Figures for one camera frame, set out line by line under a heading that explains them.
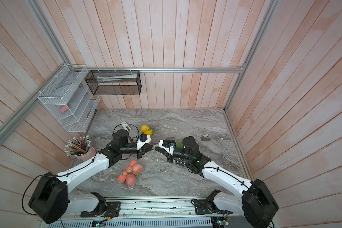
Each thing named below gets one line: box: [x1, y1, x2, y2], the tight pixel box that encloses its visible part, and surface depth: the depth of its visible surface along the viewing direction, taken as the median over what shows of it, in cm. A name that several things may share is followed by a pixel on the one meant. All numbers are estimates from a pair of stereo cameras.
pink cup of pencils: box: [64, 135, 97, 162], surface depth 85 cm
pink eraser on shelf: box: [59, 104, 71, 113], surface depth 84 cm
